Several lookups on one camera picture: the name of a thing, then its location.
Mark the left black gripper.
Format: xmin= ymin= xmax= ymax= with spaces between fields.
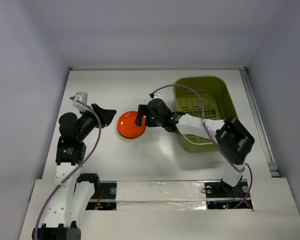
xmin=76 ymin=103 xmax=115 ymax=141

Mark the orange plate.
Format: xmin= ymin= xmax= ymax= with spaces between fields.
xmin=117 ymin=110 xmax=146 ymax=136

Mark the yellow patterned plate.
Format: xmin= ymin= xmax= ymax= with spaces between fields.
xmin=119 ymin=132 xmax=143 ymax=140

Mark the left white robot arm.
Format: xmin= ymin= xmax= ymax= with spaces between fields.
xmin=31 ymin=102 xmax=117 ymax=240

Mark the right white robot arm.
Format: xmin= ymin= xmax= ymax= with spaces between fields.
xmin=134 ymin=98 xmax=255 ymax=196

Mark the olive green dish rack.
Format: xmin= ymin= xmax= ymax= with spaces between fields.
xmin=173 ymin=75 xmax=241 ymax=154

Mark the silver foil tape strip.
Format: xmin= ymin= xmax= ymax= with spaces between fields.
xmin=115 ymin=180 xmax=207 ymax=211

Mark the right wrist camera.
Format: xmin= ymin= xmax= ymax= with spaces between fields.
xmin=149 ymin=92 xmax=163 ymax=99

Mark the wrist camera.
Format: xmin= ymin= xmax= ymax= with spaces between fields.
xmin=70 ymin=91 xmax=88 ymax=110
xmin=149 ymin=92 xmax=163 ymax=99

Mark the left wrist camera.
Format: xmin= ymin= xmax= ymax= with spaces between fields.
xmin=70 ymin=91 xmax=88 ymax=110

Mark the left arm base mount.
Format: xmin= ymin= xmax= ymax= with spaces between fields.
xmin=85 ymin=181 xmax=117 ymax=211

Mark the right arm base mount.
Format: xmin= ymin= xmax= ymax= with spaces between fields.
xmin=201 ymin=180 xmax=253 ymax=210

